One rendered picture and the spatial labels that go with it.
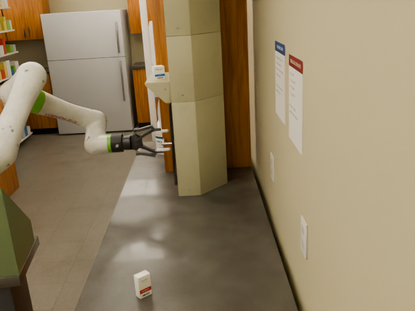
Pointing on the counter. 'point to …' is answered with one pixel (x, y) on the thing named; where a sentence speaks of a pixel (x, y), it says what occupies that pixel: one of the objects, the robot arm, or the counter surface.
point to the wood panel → (239, 136)
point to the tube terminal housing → (197, 111)
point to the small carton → (158, 72)
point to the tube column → (191, 16)
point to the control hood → (160, 87)
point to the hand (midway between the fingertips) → (164, 140)
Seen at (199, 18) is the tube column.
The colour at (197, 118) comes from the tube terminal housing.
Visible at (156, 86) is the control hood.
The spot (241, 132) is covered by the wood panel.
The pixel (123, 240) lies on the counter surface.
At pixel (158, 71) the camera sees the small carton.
